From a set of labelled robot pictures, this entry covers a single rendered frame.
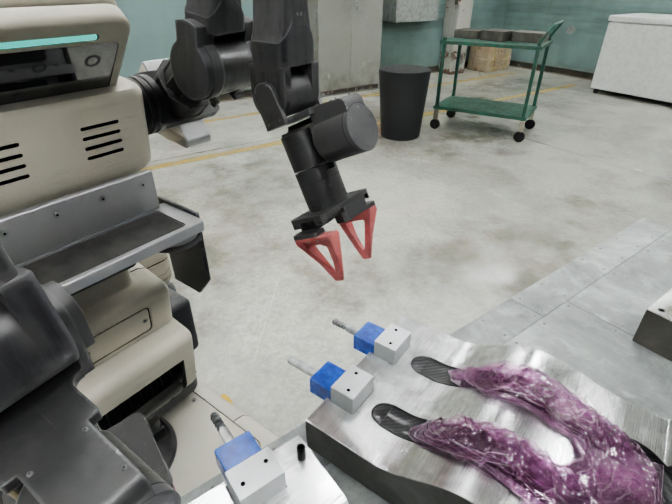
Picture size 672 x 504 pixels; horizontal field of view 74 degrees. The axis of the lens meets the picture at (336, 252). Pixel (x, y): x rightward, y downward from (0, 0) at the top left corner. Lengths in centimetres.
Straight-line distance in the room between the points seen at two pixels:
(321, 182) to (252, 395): 130
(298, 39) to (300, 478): 49
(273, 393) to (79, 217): 125
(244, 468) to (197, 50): 49
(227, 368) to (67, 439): 164
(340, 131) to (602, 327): 63
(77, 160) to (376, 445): 53
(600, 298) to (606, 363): 19
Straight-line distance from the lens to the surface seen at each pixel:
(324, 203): 58
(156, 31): 577
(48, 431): 28
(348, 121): 52
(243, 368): 189
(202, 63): 64
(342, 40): 618
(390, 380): 66
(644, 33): 698
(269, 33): 57
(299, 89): 58
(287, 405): 174
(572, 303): 98
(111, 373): 82
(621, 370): 87
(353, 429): 60
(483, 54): 826
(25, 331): 26
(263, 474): 50
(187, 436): 137
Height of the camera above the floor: 134
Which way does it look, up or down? 32 degrees down
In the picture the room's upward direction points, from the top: straight up
